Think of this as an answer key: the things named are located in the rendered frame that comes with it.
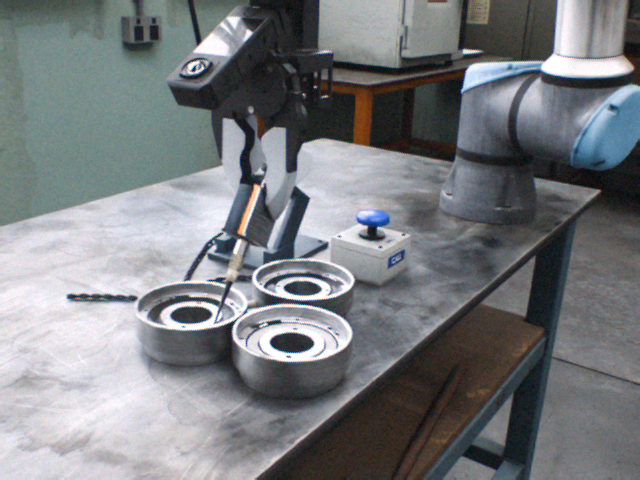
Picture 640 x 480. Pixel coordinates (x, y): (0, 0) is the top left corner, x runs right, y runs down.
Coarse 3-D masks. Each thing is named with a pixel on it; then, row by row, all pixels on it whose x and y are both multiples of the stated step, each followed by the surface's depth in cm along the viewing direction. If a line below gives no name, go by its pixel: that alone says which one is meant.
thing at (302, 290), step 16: (256, 272) 74; (272, 272) 77; (304, 272) 77; (320, 272) 78; (336, 272) 77; (256, 288) 71; (288, 288) 75; (304, 288) 76; (320, 288) 74; (352, 288) 72; (256, 304) 71; (272, 304) 69; (288, 304) 69; (304, 304) 68; (320, 304) 69; (336, 304) 70; (352, 304) 73
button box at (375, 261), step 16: (336, 240) 83; (352, 240) 83; (368, 240) 83; (384, 240) 83; (400, 240) 84; (336, 256) 84; (352, 256) 83; (368, 256) 81; (384, 256) 81; (400, 256) 84; (352, 272) 83; (368, 272) 82; (384, 272) 82; (400, 272) 85
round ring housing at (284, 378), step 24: (264, 312) 66; (288, 312) 67; (312, 312) 67; (240, 336) 63; (264, 336) 63; (288, 336) 64; (312, 336) 64; (336, 336) 64; (240, 360) 60; (264, 360) 58; (288, 360) 57; (312, 360) 58; (336, 360) 59; (264, 384) 59; (288, 384) 58; (312, 384) 58; (336, 384) 61
